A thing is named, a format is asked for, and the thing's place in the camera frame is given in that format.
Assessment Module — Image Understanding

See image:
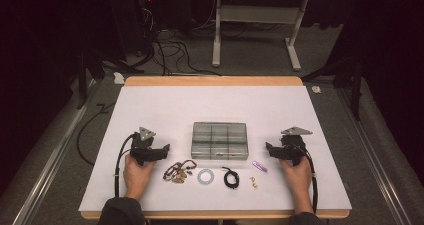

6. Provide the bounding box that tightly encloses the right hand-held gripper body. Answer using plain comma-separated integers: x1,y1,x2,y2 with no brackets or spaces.
279,126,314,167

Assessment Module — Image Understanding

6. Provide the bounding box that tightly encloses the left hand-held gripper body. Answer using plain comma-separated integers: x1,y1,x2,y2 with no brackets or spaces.
129,126,165,167

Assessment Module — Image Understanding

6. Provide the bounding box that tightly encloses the purple hair clip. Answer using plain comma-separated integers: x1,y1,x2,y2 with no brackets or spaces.
251,160,269,173

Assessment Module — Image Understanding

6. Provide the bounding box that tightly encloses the brown beaded bracelet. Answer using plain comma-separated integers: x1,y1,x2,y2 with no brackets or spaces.
162,159,198,185

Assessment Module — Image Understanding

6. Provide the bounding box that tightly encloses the clear white ring bracelet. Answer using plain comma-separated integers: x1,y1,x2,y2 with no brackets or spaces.
196,167,216,186

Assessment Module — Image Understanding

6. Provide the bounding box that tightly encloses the clear plastic compartment box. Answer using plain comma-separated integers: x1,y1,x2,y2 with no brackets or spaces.
190,121,250,161

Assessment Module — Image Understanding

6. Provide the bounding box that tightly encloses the black cord hair tie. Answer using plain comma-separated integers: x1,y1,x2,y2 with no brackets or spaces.
221,166,241,190

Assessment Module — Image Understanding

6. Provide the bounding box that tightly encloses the person's left hand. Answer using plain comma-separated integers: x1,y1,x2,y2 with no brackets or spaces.
122,154,157,200

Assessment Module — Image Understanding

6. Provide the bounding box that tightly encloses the person's right hand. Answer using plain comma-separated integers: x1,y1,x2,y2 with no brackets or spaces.
279,156,313,201

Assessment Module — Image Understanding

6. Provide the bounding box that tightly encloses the white table cover sheet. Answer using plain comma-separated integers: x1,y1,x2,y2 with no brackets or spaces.
78,85,353,213

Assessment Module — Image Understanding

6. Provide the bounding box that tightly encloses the white paper scrap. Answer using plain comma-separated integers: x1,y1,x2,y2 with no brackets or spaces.
112,71,126,86

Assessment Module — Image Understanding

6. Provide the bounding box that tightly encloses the black metal stand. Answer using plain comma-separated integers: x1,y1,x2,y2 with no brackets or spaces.
300,55,365,122
77,47,145,111

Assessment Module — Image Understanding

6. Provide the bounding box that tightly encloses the dark computer tower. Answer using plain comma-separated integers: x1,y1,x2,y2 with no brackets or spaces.
109,0,158,58

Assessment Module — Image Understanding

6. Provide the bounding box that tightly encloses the left hand-held gripper cable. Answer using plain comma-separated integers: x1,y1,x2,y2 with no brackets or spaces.
113,133,136,199

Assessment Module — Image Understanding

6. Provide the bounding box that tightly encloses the hand-held gripper cable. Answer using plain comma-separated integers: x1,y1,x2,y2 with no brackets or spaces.
289,144,319,215
113,133,136,199

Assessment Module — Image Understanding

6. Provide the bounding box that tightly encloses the right hand-held gripper cable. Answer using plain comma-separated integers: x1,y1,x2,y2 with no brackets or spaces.
289,144,319,215

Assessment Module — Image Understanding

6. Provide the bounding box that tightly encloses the black cable on carpet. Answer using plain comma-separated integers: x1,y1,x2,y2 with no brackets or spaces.
76,102,116,167

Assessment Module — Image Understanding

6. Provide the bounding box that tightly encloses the metal floor rail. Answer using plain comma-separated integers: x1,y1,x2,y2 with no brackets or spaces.
335,85,415,225
12,80,102,225

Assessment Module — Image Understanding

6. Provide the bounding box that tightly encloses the tangle of black floor cables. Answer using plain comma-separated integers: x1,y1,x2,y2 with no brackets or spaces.
134,26,223,77

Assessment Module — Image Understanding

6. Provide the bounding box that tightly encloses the white metal desk frame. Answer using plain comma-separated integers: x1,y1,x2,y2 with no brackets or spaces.
205,0,354,72

